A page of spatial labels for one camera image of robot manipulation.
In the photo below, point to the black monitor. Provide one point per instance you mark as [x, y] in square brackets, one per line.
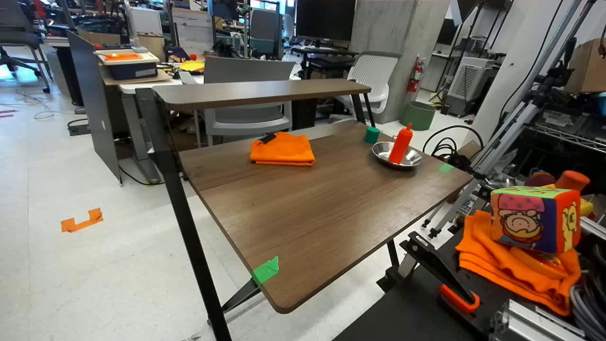
[325, 17]

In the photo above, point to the black marker on cloth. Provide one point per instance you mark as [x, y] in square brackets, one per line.
[266, 138]

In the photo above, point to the red fire extinguisher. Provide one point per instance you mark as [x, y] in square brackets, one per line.
[416, 74]

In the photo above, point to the folded orange cloth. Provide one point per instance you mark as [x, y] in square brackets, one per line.
[287, 147]

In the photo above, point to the black orange bar clamp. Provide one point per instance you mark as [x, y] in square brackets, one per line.
[420, 250]

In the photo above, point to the cardboard box on rack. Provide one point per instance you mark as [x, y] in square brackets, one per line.
[588, 68]

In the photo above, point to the orange tape floor marker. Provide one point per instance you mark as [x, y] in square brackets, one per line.
[71, 223]

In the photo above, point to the small green cube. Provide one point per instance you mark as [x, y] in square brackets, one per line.
[372, 134]

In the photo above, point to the silver tripod stand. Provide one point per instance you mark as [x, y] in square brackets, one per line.
[548, 70]

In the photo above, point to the grey office chair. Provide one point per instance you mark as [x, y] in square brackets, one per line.
[244, 108]

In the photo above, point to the silver metal pan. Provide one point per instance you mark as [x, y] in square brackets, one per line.
[382, 151]

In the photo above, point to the colourful plush cube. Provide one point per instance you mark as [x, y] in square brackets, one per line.
[545, 219]

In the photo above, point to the box with orange top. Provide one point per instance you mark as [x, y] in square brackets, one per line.
[128, 62]

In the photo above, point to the black table leg frame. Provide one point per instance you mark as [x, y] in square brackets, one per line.
[168, 159]

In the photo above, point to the green tape front corner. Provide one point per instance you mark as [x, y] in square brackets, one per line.
[266, 271]

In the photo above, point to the green bin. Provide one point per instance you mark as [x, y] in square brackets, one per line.
[420, 115]

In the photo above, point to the crumpled orange cloth pile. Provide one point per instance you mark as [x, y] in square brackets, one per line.
[518, 271]

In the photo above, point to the dark grey divider panel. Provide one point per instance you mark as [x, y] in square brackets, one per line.
[94, 96]

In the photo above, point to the wooden upper shelf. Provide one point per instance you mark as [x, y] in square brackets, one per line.
[242, 93]

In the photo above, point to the green tape right edge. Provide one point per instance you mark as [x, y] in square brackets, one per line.
[446, 168]

